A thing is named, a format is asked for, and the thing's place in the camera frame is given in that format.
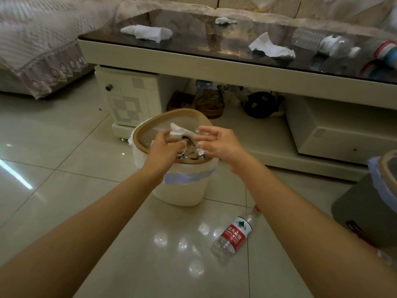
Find person's left hand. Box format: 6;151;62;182
145;130;188;180

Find person's right hand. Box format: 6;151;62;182
195;125;250;172

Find person's left forearm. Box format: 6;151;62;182
0;166;172;298

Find person's right forearm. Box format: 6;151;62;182
228;158;397;298

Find brown paper trash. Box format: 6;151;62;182
176;137;208;162

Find translucent white bin liner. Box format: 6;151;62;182
128;119;218;187

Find dark wooden box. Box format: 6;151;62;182
167;91;196;113

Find small clear plastic bottle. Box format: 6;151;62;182
195;79;215;100

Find white trash bin tan rim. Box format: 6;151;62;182
128;109;219;207

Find black round object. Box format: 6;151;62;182
243;91;280;119

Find white checkered table drawer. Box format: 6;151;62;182
94;65;162;128

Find cream glass-top coffee table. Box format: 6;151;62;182
78;8;397;182

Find red label plastic bottle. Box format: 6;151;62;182
210;205;263;265

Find flat crumpled white tissue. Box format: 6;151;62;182
248;32;296;59

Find rolled white tissue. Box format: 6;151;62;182
120;24;173;44

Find plain white table drawer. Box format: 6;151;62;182
285;95;397;167

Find beige sofa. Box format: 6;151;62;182
144;0;397;29

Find clear white label plastic bottle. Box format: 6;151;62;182
291;26;362;60

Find sofa with lace cover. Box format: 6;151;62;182
0;0;132;100

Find grey trash bin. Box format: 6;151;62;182
330;149;397;249

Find pale blue bin liner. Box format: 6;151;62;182
367;156;397;213

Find red banded plastic bottle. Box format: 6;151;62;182
373;40;397;70

